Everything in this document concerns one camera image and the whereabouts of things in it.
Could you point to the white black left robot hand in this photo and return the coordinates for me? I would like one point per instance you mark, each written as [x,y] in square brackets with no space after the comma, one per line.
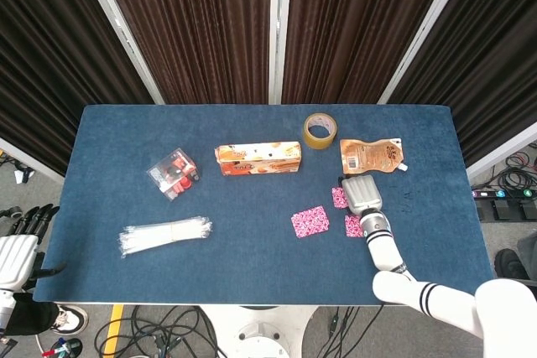
[17,257]

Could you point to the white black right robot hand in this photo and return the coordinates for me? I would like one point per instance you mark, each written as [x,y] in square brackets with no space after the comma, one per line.
[363,194]

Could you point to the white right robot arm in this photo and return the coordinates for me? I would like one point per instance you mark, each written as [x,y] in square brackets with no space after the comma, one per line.
[386,249]

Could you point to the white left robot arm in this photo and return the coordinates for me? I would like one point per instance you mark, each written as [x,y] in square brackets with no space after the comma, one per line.
[6,309]

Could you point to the orange spout pouch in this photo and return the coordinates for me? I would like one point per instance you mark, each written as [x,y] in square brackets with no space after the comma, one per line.
[369,156]

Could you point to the black caster wheel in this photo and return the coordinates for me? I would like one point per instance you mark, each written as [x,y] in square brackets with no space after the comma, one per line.
[11,212]

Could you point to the black trouser leg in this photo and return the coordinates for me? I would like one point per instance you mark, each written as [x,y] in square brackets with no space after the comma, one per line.
[33,318]

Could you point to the yellow packing tape roll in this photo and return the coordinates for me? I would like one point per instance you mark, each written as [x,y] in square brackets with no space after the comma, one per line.
[319,140]

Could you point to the white black sneaker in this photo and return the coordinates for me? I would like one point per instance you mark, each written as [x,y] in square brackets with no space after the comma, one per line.
[71,319]

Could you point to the red marker pen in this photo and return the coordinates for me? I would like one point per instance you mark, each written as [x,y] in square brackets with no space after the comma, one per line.
[50,351]

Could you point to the orange egg roll box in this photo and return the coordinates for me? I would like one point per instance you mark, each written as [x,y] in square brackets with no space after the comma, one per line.
[258,159]

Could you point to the yellow floor tape strip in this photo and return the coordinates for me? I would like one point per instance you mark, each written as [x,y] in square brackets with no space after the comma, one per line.
[113,330]

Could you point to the black foot pedal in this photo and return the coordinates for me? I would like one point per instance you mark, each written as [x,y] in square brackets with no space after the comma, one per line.
[529,210]
[503,210]

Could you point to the white plastic straw bundle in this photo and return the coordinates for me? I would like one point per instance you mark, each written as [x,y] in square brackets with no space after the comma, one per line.
[163,234]

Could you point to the black shoe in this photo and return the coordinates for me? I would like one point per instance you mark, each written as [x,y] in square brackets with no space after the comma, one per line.
[512,263]

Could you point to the brown pleated curtain panel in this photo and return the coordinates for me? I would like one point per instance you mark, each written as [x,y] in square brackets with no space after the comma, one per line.
[361,27]
[197,27]
[42,60]
[495,39]

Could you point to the grey trouser leg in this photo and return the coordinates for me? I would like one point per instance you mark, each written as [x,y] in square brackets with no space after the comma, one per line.
[529,249]

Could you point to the clear coffee capsule box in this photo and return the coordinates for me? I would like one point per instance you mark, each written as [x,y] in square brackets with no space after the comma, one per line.
[174,173]

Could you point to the white partition rail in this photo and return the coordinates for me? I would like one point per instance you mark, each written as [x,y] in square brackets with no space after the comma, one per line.
[503,148]
[29,159]

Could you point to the white table pedestal base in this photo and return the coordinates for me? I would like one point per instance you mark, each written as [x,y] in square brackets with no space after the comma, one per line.
[260,333]

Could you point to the white partition post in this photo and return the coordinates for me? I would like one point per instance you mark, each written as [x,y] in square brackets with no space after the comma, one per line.
[428,29]
[119,29]
[279,27]

